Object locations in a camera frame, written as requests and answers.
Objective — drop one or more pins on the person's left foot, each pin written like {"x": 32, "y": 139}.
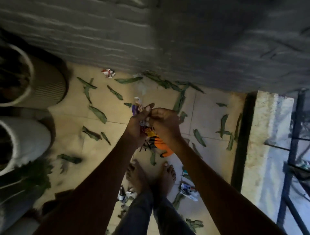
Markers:
{"x": 136, "y": 176}

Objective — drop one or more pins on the person's left forearm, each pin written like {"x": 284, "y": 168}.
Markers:
{"x": 97, "y": 188}

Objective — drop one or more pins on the green leafy potted plant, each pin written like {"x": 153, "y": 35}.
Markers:
{"x": 29, "y": 179}

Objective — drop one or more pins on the orange black work glove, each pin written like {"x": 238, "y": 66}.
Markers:
{"x": 162, "y": 145}

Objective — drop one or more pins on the black metal railing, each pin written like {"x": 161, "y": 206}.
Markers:
{"x": 294, "y": 135}

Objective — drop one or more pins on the person's right forearm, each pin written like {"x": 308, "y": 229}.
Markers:
{"x": 218, "y": 193}

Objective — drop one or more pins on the person's left hand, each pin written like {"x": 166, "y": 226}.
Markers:
{"x": 136, "y": 128}

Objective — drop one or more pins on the white round plant pot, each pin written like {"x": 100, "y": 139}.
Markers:
{"x": 26, "y": 142}

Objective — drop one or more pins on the green leaves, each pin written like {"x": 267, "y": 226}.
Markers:
{"x": 98, "y": 114}

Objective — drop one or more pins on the person's right leg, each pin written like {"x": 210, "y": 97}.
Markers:
{"x": 169, "y": 218}

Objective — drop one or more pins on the beige ribbed plant pot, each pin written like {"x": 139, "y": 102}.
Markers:
{"x": 46, "y": 82}

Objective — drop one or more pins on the person's right hand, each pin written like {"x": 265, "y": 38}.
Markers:
{"x": 167, "y": 126}

